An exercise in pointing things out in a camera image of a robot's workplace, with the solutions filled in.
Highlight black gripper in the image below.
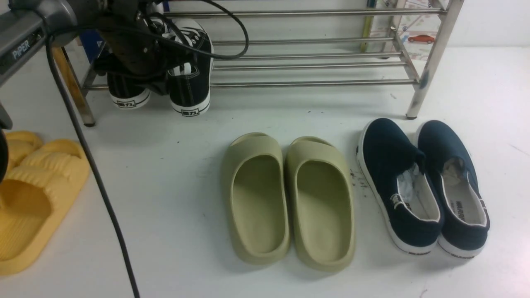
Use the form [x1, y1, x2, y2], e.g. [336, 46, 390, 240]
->
[94, 0, 195, 96]

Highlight black canvas sneaker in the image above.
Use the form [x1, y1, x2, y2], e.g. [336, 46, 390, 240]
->
[165, 19, 214, 117]
[107, 0, 166, 110]

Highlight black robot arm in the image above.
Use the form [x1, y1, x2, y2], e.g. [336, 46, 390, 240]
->
[1, 0, 196, 109]

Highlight navy slip-on shoe left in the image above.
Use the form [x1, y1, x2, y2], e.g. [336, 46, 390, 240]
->
[356, 118, 444, 256]

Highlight navy slip-on shoe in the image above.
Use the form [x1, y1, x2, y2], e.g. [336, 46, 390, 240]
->
[416, 120, 491, 259]
[356, 118, 444, 256]

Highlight stainless steel shoe rack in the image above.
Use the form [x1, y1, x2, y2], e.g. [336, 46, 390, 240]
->
[52, 0, 464, 127]

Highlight navy slip-on shoe right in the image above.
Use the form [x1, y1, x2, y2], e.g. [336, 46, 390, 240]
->
[416, 120, 491, 259]

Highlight yellow slide left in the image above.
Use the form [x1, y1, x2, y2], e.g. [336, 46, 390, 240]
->
[6, 130, 43, 171]

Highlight yellow slide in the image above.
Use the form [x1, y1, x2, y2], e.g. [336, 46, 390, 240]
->
[0, 139, 91, 275]
[6, 130, 43, 171]

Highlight yellow slide right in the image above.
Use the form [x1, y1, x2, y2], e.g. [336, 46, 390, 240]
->
[0, 139, 91, 275]

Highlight olive green slide left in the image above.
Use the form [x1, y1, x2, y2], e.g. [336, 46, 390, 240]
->
[220, 132, 290, 266]

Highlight olive green slide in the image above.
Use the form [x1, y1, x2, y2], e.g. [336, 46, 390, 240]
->
[284, 136, 355, 273]
[220, 132, 290, 266]

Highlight olive green slide right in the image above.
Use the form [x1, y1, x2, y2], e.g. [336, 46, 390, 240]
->
[284, 136, 355, 273]

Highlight poster with red car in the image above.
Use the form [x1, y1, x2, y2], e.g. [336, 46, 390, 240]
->
[363, 0, 441, 60]

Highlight black cable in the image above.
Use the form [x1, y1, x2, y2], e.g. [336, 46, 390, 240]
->
[43, 0, 250, 298]

